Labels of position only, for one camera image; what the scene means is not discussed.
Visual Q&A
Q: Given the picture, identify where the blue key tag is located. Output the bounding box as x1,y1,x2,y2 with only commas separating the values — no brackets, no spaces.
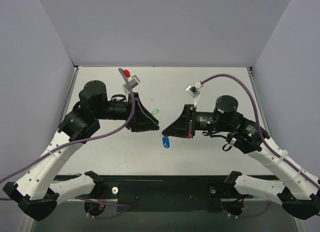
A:
162,136,170,148

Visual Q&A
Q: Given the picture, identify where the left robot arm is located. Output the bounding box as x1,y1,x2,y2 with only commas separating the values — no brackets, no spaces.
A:
3,80,160,221

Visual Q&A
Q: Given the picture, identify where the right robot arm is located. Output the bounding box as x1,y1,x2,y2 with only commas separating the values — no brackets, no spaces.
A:
162,95,320,220

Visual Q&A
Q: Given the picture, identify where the green key tag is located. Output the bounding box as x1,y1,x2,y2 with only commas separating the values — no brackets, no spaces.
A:
151,109,159,115

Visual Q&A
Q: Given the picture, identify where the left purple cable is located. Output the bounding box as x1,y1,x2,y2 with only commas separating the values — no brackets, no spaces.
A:
0,68,132,219

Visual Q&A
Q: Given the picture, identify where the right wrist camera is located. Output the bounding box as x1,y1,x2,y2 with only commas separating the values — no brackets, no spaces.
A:
185,81,203,107

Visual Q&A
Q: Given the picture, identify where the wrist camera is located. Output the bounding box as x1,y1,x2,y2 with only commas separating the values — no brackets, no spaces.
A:
185,81,203,107
122,69,140,95

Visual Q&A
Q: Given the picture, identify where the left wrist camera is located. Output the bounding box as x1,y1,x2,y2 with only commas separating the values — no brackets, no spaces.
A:
122,69,140,95

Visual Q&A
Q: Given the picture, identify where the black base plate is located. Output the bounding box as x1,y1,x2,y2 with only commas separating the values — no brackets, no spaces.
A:
43,174,286,213

